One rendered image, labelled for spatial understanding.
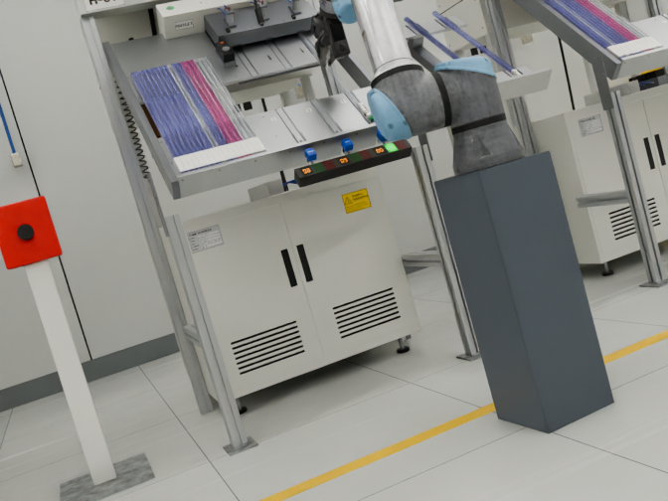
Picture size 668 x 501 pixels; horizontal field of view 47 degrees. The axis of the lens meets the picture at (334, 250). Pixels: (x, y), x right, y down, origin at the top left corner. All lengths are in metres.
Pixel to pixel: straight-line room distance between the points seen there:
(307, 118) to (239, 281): 0.54
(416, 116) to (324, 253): 0.94
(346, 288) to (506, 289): 0.96
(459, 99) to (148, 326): 2.68
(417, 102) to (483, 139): 0.15
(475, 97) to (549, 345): 0.52
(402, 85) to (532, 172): 0.32
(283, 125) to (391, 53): 0.63
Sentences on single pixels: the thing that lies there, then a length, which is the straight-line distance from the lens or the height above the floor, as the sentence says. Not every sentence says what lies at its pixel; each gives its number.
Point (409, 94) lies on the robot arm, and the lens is 1.60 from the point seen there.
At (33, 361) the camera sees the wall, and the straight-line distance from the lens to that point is 4.00.
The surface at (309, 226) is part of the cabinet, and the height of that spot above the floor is 0.50.
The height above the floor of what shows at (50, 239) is 0.67.
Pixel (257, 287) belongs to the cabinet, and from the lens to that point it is 2.39.
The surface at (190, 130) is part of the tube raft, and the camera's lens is 2.19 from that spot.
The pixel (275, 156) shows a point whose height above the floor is 0.72.
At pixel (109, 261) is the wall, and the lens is 3.97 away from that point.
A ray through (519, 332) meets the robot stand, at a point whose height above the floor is 0.22.
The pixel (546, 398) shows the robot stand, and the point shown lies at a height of 0.07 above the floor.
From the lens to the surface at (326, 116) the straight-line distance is 2.24.
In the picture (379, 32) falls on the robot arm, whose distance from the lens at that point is 1.67.
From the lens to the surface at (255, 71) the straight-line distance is 2.43.
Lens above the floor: 0.61
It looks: 5 degrees down
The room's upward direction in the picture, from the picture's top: 16 degrees counter-clockwise
